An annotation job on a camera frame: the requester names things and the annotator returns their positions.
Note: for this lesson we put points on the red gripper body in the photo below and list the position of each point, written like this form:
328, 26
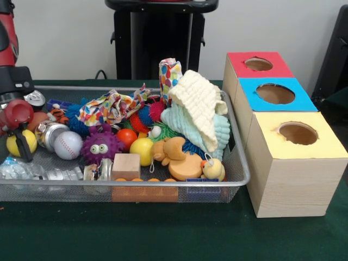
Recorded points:
17, 114

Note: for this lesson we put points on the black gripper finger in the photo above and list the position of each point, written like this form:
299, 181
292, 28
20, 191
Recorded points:
24, 145
4, 147

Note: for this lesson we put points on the clear plastic blue label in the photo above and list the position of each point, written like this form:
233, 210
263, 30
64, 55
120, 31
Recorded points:
19, 169

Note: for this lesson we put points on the crushed silver can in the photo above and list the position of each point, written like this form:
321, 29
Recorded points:
51, 133

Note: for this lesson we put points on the multicolour polka dot cloth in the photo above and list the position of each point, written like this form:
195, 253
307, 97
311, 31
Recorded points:
170, 75
111, 107

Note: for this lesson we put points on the cream knit cloth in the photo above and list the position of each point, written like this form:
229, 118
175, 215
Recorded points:
199, 103

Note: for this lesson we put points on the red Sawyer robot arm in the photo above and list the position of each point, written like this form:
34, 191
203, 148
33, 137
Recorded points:
11, 70

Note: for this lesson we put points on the shallow clear mesh bin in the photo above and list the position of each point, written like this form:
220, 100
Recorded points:
239, 163

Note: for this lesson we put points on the wooden box with three holes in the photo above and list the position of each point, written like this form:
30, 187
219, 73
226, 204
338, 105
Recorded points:
296, 174

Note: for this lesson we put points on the white baseball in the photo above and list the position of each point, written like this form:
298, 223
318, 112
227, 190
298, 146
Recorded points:
68, 145

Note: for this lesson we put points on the purple googly-eyed monster toy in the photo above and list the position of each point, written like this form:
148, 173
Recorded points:
101, 147

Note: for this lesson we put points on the wooden cube block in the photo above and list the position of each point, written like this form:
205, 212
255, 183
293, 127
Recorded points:
125, 166

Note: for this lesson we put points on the small yellow ball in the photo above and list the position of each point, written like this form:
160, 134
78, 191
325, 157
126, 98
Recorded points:
141, 151

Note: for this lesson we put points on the orange foam duck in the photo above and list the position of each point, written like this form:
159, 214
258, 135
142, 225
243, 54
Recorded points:
178, 161

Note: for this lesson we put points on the mint green cloth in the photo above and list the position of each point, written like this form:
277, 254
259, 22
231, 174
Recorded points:
179, 124

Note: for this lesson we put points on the small yellow rubber duck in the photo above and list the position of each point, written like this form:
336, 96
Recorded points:
213, 169

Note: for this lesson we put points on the black chair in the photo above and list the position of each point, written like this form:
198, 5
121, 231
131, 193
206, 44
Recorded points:
334, 60

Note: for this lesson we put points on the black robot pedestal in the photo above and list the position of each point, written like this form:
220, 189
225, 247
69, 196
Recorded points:
163, 38

